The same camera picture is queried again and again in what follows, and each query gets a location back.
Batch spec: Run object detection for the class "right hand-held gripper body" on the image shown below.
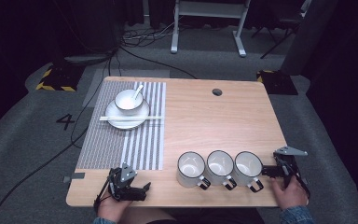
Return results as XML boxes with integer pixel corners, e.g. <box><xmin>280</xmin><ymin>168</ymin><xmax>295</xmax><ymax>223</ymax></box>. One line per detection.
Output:
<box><xmin>272</xmin><ymin>146</ymin><xmax>311</xmax><ymax>199</ymax></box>

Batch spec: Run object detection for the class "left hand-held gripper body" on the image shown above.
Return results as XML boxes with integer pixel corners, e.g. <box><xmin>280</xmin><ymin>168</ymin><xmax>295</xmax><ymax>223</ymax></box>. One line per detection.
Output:
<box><xmin>93</xmin><ymin>162</ymin><xmax>147</xmax><ymax>213</ymax></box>

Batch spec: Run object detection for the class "white mug black handle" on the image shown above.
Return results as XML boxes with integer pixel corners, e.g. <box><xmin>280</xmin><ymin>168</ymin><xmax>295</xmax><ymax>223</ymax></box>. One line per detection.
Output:
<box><xmin>205</xmin><ymin>149</ymin><xmax>238</xmax><ymax>191</ymax></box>
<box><xmin>176</xmin><ymin>150</ymin><xmax>212</xmax><ymax>191</ymax></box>
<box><xmin>231</xmin><ymin>150</ymin><xmax>265</xmax><ymax>193</ymax></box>

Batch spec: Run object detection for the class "person's left hand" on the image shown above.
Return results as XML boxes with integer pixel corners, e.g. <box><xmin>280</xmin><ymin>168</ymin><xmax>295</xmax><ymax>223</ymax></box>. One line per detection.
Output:
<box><xmin>97</xmin><ymin>191</ymin><xmax>132</xmax><ymax>224</ymax></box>

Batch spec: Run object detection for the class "person's right hand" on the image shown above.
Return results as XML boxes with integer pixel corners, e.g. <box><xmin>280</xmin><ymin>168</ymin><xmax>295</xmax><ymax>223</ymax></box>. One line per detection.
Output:
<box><xmin>270</xmin><ymin>175</ymin><xmax>310</xmax><ymax>212</ymax></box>

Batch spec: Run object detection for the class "grey striped placemat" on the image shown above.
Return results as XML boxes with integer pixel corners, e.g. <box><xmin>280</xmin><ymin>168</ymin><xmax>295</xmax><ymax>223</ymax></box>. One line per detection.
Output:
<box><xmin>76</xmin><ymin>79</ymin><xmax>168</xmax><ymax>171</ymax></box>

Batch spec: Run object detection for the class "white plate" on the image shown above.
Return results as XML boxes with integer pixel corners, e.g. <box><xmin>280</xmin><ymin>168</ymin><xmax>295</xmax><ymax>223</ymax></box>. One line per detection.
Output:
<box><xmin>104</xmin><ymin>98</ymin><xmax>151</xmax><ymax>131</ymax></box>

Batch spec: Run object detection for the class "grey tape strip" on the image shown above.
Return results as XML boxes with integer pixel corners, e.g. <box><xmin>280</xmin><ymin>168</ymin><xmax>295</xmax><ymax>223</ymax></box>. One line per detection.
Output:
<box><xmin>62</xmin><ymin>172</ymin><xmax>86</xmax><ymax>184</ymax></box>

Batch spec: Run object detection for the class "white chopstick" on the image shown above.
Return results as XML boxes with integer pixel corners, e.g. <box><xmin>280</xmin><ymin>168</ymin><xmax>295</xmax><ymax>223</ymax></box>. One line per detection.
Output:
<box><xmin>99</xmin><ymin>115</ymin><xmax>163</xmax><ymax>119</ymax></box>
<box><xmin>99</xmin><ymin>118</ymin><xmax>163</xmax><ymax>122</ymax></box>

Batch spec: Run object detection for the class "white bowl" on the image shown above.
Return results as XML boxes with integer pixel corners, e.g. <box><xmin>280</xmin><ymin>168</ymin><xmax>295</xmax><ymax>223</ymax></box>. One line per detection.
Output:
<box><xmin>114</xmin><ymin>89</ymin><xmax>145</xmax><ymax>113</ymax></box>

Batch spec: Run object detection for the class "black yellow striped stand base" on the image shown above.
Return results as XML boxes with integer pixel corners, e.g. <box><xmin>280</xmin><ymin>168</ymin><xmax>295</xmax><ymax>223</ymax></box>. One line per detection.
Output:
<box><xmin>35</xmin><ymin>63</ymin><xmax>86</xmax><ymax>92</ymax></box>
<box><xmin>255</xmin><ymin>69</ymin><xmax>299</xmax><ymax>96</ymax></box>

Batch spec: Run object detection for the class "white spoon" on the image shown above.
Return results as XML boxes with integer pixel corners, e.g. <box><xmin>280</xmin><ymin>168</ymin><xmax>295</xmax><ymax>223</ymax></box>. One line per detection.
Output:
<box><xmin>132</xmin><ymin>84</ymin><xmax>145</xmax><ymax>101</ymax></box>

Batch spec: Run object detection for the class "grey column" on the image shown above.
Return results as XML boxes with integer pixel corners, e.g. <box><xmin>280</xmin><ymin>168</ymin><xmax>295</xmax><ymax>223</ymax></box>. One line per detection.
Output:
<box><xmin>280</xmin><ymin>0</ymin><xmax>339</xmax><ymax>77</ymax></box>

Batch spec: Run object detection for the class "black tripod stand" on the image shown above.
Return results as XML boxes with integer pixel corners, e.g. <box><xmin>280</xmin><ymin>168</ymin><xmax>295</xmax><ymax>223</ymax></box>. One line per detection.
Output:
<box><xmin>251</xmin><ymin>17</ymin><xmax>299</xmax><ymax>60</ymax></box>

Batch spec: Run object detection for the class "long black floor cable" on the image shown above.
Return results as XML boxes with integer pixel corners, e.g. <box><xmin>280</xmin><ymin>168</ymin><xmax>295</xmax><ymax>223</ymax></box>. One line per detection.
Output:
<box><xmin>0</xmin><ymin>46</ymin><xmax>120</xmax><ymax>224</ymax></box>

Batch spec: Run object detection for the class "black cable bundle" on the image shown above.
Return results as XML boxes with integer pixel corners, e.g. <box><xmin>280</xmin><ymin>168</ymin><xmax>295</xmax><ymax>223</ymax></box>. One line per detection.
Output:
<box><xmin>119</xmin><ymin>18</ymin><xmax>181</xmax><ymax>49</ymax></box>

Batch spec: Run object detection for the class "white desk frame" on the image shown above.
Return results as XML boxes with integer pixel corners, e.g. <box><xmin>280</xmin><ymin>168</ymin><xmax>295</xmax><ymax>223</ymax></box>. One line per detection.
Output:
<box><xmin>170</xmin><ymin>0</ymin><xmax>252</xmax><ymax>58</ymax></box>

